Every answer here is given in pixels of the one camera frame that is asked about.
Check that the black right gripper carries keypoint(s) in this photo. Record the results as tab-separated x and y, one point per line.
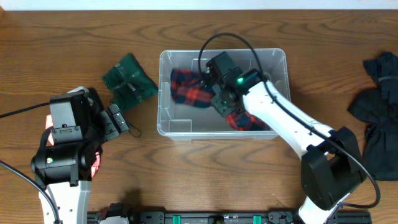
224	109

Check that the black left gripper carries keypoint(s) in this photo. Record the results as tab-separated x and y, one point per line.
110	130

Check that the red plaid flannel shirt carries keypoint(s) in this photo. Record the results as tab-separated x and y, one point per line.
188	87

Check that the dark green garment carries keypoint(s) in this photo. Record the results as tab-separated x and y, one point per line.
129	83

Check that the black garment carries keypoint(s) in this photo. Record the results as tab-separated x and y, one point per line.
380	152

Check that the dark navy garment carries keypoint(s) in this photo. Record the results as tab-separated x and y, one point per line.
383	71

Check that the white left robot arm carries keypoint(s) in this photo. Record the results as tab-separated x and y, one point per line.
64	163

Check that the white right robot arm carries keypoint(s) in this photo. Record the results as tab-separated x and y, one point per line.
331	167

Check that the clear plastic storage container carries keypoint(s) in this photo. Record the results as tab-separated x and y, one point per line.
184	123

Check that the pink folded garment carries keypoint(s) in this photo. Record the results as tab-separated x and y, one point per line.
96	164

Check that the black mounting rail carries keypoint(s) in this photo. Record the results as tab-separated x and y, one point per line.
121	213

